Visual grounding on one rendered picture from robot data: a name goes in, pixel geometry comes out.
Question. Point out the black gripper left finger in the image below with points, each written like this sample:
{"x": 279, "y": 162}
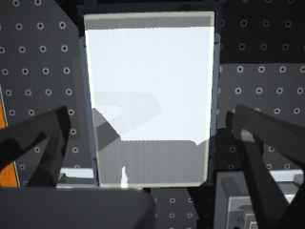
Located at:
{"x": 17, "y": 139}

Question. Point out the dark grey perforated base plate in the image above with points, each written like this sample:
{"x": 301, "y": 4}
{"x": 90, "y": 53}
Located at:
{"x": 261, "y": 66}

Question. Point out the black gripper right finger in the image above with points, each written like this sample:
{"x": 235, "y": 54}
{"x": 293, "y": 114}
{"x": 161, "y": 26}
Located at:
{"x": 268, "y": 201}

